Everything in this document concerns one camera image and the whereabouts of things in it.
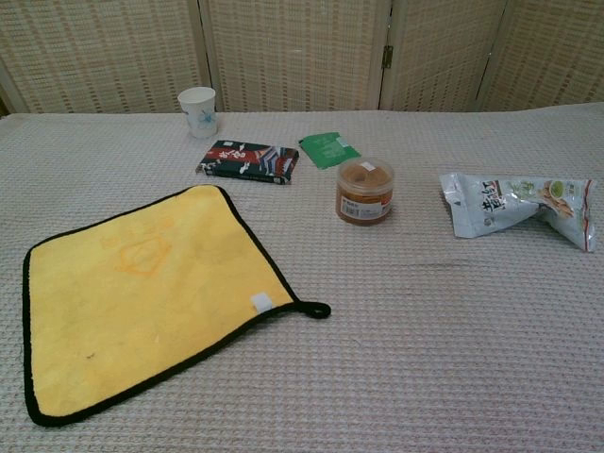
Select yellow cloth with black trim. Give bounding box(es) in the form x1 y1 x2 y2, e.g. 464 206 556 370
22 183 332 429

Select clear plastic jar brown contents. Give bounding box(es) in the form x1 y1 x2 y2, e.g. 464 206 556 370
335 158 396 227

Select green sachet packet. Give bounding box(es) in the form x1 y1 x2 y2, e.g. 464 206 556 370
298 131 362 170

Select dark printed flat box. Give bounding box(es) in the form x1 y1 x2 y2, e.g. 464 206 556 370
194 139 300 186

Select beige woven tablecloth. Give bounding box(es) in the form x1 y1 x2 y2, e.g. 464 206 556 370
0 101 604 453

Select white paper cup blue flower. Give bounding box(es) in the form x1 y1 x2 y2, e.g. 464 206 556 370
176 86 218 140

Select woven bamboo folding screen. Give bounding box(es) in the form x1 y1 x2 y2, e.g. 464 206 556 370
0 0 604 117

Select silver green snack bag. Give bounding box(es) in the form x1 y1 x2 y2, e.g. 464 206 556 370
438 172 598 254

